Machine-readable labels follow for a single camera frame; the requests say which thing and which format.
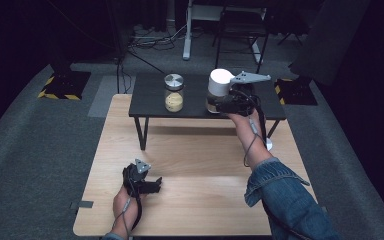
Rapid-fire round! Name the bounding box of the person's left hand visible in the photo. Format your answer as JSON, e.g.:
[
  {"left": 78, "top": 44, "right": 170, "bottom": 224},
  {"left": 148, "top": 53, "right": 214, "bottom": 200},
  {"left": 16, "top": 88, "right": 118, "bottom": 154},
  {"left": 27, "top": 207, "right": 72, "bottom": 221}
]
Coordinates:
[{"left": 112, "top": 185, "right": 145, "bottom": 225}]

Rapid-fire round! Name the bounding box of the person's right hand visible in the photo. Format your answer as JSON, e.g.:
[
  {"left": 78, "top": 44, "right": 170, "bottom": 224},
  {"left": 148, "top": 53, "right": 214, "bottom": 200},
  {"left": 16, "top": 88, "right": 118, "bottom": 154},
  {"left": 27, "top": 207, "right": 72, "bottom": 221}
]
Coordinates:
[{"left": 227, "top": 109, "right": 265, "bottom": 135}]

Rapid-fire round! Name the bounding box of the blue denim left sleeve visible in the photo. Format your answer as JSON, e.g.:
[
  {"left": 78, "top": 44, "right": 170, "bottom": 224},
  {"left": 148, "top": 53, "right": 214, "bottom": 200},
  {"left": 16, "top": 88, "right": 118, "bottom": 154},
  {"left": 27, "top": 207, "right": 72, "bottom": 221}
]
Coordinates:
[{"left": 101, "top": 232, "right": 130, "bottom": 240}]

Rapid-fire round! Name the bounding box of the dark curtain panel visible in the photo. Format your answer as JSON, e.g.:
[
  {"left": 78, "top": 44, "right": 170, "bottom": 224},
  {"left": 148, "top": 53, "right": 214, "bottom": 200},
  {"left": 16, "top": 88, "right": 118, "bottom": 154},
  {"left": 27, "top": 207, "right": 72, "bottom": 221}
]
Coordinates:
[{"left": 289, "top": 0, "right": 372, "bottom": 87}]

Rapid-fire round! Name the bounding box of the grey tape strip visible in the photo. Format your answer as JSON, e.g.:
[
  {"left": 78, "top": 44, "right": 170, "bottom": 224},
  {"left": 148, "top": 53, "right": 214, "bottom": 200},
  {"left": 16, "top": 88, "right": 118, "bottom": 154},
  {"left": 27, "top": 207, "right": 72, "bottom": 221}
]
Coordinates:
[{"left": 69, "top": 200, "right": 95, "bottom": 211}]

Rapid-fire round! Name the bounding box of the white desk frame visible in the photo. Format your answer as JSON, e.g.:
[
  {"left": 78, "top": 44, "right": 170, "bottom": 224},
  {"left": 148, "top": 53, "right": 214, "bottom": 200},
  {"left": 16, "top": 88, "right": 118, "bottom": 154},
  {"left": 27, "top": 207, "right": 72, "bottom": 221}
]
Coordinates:
[{"left": 182, "top": 0, "right": 268, "bottom": 65}]

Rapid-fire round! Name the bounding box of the black stand pole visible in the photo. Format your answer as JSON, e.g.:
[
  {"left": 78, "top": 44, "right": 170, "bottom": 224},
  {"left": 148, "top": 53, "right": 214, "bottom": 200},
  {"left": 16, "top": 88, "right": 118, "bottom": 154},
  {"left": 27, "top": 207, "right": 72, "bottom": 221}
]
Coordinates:
[{"left": 114, "top": 0, "right": 129, "bottom": 95}]

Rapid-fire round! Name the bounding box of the bundle of floor cables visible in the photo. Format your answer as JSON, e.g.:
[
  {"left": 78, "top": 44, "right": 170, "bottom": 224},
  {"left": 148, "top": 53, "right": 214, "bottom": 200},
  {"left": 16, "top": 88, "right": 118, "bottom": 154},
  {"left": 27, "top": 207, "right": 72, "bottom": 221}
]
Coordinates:
[{"left": 126, "top": 23, "right": 189, "bottom": 52}]

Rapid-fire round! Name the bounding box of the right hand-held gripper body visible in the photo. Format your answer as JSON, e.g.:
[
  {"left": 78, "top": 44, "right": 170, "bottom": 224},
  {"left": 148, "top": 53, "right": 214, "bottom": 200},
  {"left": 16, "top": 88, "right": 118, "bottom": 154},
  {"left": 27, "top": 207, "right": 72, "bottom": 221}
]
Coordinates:
[{"left": 226, "top": 70, "right": 272, "bottom": 118}]

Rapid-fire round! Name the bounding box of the black low shelf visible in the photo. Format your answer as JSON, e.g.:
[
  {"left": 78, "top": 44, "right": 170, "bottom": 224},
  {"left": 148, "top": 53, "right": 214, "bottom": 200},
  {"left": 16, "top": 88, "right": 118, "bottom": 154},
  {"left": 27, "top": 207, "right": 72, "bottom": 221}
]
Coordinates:
[{"left": 128, "top": 73, "right": 287, "bottom": 151}]

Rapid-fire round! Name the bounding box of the blue denim sleeve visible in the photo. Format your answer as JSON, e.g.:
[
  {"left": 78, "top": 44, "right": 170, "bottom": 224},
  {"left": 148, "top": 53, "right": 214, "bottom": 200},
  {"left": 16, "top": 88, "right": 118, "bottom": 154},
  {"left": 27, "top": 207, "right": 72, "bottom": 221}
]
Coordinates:
[
  {"left": 101, "top": 232, "right": 130, "bottom": 240},
  {"left": 244, "top": 156, "right": 342, "bottom": 240}
]

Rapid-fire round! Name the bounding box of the gripper grey cable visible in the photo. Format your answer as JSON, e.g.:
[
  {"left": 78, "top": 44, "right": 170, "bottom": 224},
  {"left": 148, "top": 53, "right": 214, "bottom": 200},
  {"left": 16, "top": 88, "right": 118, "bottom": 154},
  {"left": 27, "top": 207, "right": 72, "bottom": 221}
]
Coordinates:
[
  {"left": 242, "top": 117, "right": 268, "bottom": 168},
  {"left": 111, "top": 196, "right": 134, "bottom": 240}
]

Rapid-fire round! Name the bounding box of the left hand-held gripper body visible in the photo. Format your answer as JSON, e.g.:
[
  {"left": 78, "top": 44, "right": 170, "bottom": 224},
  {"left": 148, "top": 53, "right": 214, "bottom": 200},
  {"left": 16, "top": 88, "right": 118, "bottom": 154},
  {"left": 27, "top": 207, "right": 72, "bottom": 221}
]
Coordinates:
[{"left": 122, "top": 158, "right": 153, "bottom": 198}]

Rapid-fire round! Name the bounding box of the right gripper grey cable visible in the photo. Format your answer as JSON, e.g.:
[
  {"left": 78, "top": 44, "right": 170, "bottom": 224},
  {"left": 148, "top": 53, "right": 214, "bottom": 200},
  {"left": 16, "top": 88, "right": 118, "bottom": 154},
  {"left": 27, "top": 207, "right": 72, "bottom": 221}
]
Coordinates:
[{"left": 242, "top": 117, "right": 268, "bottom": 168}]

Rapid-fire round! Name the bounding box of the black base with yellow stripes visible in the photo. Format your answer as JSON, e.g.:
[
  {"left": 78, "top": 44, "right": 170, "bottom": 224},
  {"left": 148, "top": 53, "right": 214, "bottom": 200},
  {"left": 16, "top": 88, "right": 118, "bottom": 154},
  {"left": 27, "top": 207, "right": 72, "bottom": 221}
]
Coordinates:
[
  {"left": 273, "top": 77, "right": 319, "bottom": 107},
  {"left": 37, "top": 70, "right": 92, "bottom": 101}
]

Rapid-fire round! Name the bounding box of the left gripper grey cable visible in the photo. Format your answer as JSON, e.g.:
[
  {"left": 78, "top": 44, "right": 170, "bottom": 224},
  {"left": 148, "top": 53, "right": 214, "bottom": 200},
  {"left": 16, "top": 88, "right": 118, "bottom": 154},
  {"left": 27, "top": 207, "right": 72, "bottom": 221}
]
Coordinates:
[{"left": 111, "top": 196, "right": 134, "bottom": 240}]

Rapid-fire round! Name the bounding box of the black metal chair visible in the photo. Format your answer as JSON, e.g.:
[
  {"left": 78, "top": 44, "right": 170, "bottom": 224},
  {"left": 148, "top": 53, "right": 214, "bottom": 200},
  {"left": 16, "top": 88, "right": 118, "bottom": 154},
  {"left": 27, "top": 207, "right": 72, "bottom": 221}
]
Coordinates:
[{"left": 212, "top": 4, "right": 270, "bottom": 75}]

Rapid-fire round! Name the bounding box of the blue denim right sleeve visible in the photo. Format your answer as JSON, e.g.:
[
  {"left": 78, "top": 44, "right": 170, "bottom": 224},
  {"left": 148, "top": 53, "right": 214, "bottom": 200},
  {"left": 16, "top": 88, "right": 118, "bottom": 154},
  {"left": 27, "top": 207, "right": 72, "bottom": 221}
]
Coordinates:
[{"left": 244, "top": 156, "right": 342, "bottom": 240}]

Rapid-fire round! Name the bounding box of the glass jar with silver lid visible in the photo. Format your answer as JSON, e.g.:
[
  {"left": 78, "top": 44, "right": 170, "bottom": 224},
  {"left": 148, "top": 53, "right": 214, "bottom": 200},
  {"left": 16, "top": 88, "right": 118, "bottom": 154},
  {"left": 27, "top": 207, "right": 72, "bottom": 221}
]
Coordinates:
[{"left": 163, "top": 73, "right": 185, "bottom": 114}]

